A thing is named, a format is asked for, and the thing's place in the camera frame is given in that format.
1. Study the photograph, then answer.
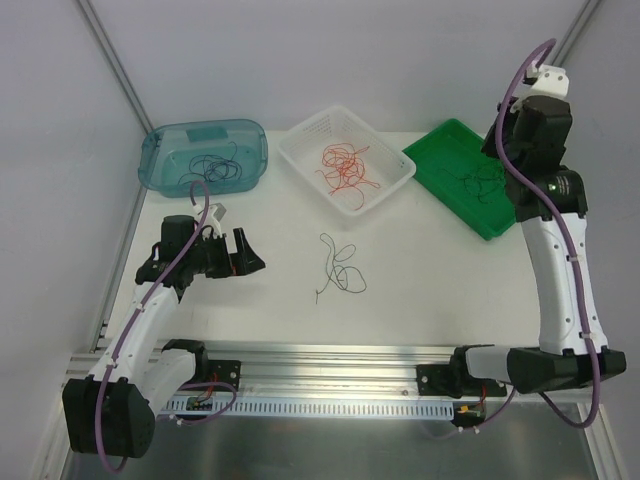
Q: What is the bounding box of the aluminium frame post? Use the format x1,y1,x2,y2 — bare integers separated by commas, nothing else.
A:
74,0,154,134
502,0,604,151

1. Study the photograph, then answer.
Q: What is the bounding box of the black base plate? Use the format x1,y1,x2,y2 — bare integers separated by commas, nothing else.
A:
204,359,242,389
415,364,507,399

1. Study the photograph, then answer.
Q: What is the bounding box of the black cable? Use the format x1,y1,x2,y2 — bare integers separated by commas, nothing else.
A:
314,164,509,305

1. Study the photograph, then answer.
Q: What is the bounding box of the white perforated plastic basket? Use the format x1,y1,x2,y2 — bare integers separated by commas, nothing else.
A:
278,105,416,228

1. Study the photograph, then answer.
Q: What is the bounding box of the teal transparent plastic bin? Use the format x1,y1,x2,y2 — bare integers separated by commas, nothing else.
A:
138,119,268,198

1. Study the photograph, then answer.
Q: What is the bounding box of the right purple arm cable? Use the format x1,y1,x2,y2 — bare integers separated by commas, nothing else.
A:
424,38,601,440

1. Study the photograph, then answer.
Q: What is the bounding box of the white slotted cable duct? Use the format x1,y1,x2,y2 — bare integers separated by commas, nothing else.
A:
160,394,454,421

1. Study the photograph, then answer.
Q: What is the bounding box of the green plastic tray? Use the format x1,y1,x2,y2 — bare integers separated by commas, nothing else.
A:
404,118,515,241

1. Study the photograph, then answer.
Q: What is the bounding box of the aluminium mounting rail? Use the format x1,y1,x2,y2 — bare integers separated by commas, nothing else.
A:
60,342,601,401

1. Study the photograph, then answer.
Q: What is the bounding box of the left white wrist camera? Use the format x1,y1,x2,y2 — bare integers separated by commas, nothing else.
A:
193,203,226,225

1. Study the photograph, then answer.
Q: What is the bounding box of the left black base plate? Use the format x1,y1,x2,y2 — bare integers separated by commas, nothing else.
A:
204,359,242,389

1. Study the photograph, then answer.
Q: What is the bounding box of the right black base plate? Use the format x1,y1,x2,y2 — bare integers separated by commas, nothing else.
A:
415,364,507,399

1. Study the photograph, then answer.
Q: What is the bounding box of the orange cable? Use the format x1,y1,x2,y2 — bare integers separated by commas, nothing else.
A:
314,143,384,211

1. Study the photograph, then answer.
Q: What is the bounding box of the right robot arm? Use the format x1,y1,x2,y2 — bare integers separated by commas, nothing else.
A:
448,95,627,395

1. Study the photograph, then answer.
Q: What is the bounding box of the right aluminium frame post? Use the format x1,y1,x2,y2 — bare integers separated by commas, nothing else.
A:
502,0,604,151

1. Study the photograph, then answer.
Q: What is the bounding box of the left aluminium frame post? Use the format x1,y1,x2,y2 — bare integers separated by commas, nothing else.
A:
74,0,154,134

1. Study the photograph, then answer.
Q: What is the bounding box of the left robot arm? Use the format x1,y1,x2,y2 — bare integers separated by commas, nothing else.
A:
62,215,266,459

